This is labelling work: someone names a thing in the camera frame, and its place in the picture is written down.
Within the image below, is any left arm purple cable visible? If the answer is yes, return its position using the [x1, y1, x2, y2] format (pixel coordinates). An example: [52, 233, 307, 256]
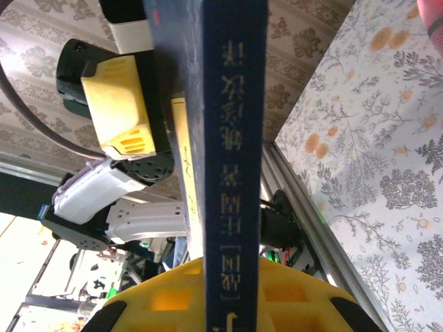
[0, 57, 111, 194]

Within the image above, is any pink student backpack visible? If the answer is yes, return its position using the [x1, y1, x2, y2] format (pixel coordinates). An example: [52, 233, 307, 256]
[416, 0, 443, 58]

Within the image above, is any aluminium wall frame beam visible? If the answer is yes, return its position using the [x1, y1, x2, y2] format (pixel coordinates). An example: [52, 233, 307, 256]
[0, 151, 66, 186]

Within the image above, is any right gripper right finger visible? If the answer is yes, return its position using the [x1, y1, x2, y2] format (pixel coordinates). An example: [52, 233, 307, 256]
[258, 257, 383, 332]

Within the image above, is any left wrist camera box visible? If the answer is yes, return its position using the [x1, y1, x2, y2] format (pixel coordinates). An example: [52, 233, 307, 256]
[81, 0, 156, 160]

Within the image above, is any navy blue hardcover book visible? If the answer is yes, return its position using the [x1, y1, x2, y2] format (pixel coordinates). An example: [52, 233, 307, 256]
[143, 0, 270, 332]

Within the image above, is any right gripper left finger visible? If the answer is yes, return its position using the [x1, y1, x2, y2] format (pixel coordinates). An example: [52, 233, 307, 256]
[78, 256, 206, 332]

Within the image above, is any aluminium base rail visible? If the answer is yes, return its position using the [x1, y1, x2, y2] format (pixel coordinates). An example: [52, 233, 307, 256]
[257, 140, 390, 332]

